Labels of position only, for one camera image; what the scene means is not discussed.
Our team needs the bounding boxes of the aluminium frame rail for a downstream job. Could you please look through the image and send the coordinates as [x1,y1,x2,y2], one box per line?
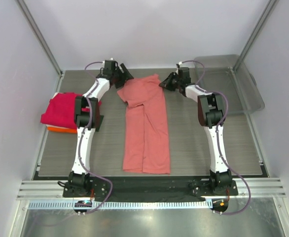
[16,180,65,200]

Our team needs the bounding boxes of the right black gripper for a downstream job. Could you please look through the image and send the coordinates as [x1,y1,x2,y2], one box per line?
[160,72,181,91]

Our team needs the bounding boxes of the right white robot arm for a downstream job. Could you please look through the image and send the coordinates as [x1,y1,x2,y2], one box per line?
[159,64,233,196]

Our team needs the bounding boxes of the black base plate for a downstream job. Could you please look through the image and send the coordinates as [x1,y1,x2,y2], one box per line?
[58,175,239,202]

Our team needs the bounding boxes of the clear plastic bin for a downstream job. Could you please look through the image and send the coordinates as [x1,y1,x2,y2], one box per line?
[194,54,265,115]

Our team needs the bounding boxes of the slotted white cable duct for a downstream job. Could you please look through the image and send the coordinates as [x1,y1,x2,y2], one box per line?
[28,199,213,210]

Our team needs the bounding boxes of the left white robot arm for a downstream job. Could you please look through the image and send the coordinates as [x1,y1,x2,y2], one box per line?
[58,59,134,198]

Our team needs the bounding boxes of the salmon pink t shirt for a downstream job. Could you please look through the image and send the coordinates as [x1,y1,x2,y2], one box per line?
[117,74,171,174]

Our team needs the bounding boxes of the magenta t shirt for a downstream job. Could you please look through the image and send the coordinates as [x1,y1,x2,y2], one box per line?
[40,92,90,131]

